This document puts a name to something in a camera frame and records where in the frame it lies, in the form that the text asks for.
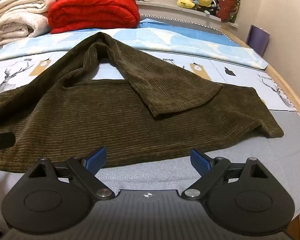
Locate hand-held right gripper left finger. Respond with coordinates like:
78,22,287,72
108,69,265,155
27,147,115,201

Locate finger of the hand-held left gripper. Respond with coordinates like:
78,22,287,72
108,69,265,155
0,133,16,163

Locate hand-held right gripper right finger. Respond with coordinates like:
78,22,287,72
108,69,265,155
182,149,268,201

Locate brown corduroy pants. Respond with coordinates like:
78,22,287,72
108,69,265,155
0,32,284,173

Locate printed bed sheet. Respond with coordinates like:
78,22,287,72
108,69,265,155
0,36,300,233

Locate white folded blanket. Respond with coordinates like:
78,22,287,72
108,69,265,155
0,0,53,46

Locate light blue leaf-print blanket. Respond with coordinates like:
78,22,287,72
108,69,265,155
0,18,269,70

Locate red folded blanket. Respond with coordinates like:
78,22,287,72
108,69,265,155
48,0,141,35

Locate black white striped plush toy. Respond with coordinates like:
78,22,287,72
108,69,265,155
209,0,223,16

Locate white window sill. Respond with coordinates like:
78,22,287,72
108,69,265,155
136,0,240,27

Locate dark red pillow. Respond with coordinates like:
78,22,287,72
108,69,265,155
216,0,241,23

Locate yellow round-faced plush toy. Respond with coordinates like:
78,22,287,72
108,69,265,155
194,0,213,12

